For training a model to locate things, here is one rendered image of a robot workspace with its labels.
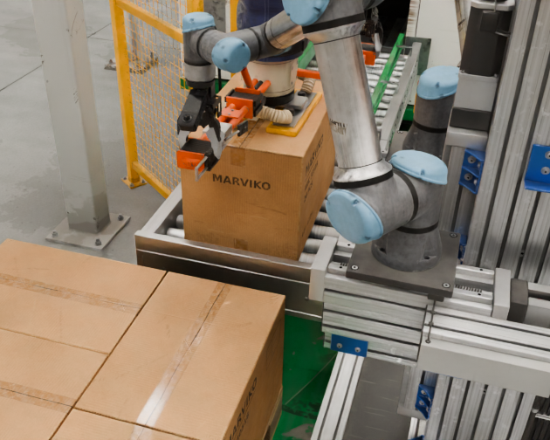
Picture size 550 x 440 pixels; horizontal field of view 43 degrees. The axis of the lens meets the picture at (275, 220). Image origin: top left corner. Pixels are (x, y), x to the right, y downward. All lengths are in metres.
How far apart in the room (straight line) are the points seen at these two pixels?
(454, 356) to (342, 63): 0.62
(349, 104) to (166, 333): 1.02
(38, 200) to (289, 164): 1.98
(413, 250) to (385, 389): 0.98
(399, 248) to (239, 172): 0.83
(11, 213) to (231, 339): 1.97
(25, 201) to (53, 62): 0.98
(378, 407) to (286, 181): 0.78
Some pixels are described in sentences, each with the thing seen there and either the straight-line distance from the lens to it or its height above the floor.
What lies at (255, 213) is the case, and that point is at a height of 0.72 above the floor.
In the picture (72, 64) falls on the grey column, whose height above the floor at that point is 0.87.
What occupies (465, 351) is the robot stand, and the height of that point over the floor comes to 0.95.
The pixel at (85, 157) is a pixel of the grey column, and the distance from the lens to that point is 3.22.
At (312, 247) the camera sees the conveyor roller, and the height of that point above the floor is 0.53.
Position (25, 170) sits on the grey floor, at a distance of 4.11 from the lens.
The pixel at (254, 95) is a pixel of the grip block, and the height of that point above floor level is 1.10.
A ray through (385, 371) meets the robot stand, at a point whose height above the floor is 0.21.
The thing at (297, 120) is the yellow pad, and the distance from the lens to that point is 2.23.
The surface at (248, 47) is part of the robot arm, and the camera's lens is 1.59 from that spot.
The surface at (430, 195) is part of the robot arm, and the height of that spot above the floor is 1.22.
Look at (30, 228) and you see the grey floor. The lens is 3.59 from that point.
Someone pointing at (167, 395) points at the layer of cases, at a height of 0.54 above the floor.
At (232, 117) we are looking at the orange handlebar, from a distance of 1.97.
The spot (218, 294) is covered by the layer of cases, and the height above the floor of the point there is 0.54.
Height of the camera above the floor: 1.92
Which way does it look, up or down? 33 degrees down
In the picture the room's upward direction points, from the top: 2 degrees clockwise
